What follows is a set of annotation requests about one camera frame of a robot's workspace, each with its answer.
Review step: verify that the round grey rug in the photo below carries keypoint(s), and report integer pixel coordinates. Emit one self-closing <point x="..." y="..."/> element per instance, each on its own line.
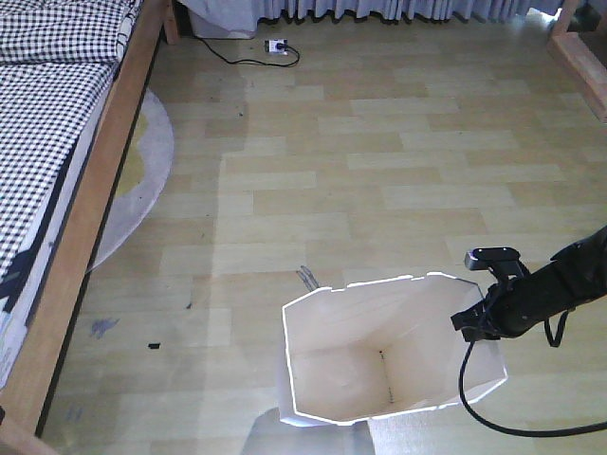
<point x="144" y="174"/>

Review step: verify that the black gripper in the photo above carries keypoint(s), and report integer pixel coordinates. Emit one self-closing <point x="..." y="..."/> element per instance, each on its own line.
<point x="510" y="308"/>

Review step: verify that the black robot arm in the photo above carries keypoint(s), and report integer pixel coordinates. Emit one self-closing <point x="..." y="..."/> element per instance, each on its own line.
<point x="574" y="276"/>

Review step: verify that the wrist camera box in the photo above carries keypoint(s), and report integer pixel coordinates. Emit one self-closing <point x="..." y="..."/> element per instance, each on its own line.
<point x="481" y="258"/>

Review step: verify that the checkered black white bedding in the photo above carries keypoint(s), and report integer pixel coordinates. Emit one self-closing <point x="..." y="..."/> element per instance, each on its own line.
<point x="58" y="62"/>

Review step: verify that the wooden bed frame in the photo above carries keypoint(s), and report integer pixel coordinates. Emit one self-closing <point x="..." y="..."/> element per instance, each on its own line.
<point x="24" y="392"/>

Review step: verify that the white trash bin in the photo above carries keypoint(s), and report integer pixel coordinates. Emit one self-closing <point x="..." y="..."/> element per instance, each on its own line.
<point x="372" y="350"/>

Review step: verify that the grey pleated curtain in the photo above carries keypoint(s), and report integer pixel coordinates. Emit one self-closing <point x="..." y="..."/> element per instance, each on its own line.
<point x="239" y="19"/>

